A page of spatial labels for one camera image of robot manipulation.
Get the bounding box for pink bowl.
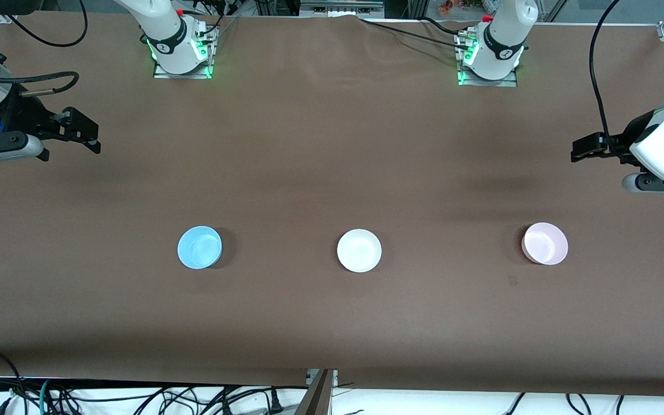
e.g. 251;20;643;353
521;222;569;266

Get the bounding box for blue bowl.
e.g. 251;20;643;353
177;225;224;270

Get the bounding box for white bowl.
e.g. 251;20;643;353
337;229;383;273

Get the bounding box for brown table cover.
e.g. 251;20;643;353
0;12;664;398

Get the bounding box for white power strip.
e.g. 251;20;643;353
300;0;385;18

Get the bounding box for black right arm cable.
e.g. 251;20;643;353
0;0;89;96

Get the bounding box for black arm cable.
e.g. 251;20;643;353
589;0;624;153
0;0;89;96

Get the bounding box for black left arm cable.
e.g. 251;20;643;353
589;0;624;153

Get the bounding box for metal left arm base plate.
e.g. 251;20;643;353
456;32;519;88

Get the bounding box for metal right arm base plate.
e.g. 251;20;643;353
152;24;218;80

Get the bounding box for black cable lying on table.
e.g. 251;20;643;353
360;17;472;51

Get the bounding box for black plug with cable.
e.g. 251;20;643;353
240;388;284;415

